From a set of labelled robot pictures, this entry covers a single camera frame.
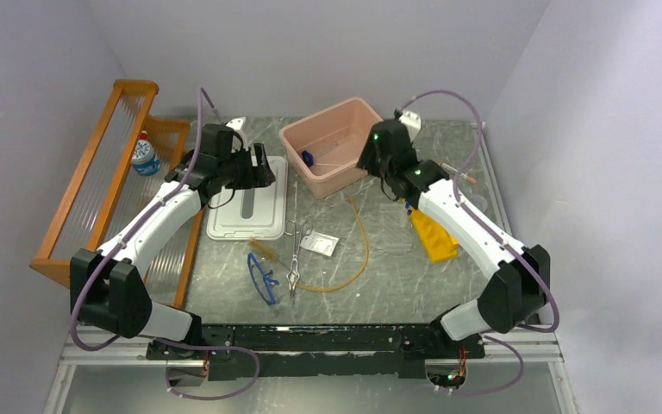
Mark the graduated cylinder blue base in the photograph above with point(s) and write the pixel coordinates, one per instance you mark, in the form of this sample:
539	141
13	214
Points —
330	153

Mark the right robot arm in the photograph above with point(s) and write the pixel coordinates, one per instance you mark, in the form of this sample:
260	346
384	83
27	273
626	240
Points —
517	276

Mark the white bin lid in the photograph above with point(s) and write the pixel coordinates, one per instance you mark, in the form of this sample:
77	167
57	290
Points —
258	213

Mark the yellow rubber tubing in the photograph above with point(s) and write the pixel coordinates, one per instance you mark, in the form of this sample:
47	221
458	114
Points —
363	261

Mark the test tube brush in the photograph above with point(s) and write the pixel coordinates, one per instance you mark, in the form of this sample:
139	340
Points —
264	251

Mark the white orange marker pen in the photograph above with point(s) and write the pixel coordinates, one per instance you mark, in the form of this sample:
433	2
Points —
453	171

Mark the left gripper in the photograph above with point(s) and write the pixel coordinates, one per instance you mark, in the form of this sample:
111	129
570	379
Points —
259	176

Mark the clear acrylic tube rack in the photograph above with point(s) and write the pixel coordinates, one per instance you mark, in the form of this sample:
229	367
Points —
391	230

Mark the metal crucible tongs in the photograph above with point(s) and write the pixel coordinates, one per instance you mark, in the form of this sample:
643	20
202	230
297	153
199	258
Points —
297	231

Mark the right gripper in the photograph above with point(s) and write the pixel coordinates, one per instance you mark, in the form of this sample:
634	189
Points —
365	159

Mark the pink plastic bin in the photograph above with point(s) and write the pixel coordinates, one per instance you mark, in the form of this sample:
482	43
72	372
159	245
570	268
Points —
351	120

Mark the yellow test tube rack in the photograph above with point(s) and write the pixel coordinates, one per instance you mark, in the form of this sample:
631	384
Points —
437	243

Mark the orange wooden shelf rack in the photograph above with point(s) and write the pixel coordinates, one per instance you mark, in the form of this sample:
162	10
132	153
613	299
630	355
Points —
105	193

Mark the blue white bottle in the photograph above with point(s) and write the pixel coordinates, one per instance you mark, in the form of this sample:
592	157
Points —
144	159

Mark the black base frame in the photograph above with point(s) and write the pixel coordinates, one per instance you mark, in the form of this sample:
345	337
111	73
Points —
241	350

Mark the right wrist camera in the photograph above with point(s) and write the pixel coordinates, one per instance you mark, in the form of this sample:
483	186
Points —
412	122

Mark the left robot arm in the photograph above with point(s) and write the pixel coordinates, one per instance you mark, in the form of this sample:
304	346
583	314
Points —
106	285

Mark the clear petri dish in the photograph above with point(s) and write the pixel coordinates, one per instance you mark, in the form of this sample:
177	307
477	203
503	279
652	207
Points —
480	202

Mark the blue safety glasses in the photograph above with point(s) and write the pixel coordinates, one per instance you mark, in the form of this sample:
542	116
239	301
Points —
263	280

